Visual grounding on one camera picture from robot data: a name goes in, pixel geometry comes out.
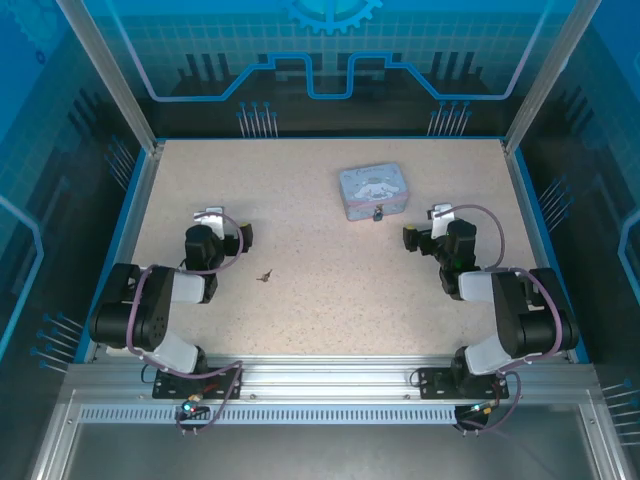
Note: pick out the small padlock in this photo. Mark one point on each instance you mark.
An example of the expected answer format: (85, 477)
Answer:
(378, 215)

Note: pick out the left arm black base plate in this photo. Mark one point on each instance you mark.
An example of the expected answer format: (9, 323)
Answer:
(167, 385)

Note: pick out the left aluminium corner post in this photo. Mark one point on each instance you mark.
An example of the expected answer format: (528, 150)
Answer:
(121, 85)

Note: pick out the small metal key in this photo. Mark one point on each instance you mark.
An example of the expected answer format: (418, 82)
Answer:
(266, 275)

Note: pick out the right yellow power connector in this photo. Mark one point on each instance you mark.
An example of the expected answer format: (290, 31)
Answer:
(485, 407)

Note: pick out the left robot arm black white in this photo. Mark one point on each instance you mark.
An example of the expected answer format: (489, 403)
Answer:
(180, 352)

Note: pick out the right aluminium side rail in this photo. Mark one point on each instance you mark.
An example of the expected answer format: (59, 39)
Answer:
(535, 240)

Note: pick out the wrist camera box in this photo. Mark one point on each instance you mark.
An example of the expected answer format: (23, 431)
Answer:
(442, 220)
(212, 218)

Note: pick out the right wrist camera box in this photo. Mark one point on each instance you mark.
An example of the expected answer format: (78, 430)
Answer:
(442, 220)

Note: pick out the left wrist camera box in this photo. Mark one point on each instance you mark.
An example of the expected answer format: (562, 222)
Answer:
(212, 218)

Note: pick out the metal tray panel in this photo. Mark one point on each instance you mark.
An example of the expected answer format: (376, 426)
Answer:
(325, 450)

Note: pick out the right aluminium corner post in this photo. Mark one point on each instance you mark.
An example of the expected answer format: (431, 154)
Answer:
(542, 85)

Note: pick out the light blue cartoon tin box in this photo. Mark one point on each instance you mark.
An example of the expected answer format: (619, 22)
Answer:
(367, 187)

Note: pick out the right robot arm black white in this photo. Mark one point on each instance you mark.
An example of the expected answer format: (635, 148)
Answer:
(510, 310)

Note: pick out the aluminium front rail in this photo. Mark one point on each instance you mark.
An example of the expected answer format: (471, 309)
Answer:
(325, 375)

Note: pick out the yellow power connector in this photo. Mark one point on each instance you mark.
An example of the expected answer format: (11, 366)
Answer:
(192, 404)
(485, 407)

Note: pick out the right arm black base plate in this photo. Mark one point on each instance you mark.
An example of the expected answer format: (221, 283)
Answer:
(432, 382)

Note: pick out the left yellow power connector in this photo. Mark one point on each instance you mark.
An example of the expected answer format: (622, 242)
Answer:
(192, 404)

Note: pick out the aluminium corner post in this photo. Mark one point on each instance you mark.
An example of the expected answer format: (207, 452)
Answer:
(542, 85)
(121, 85)

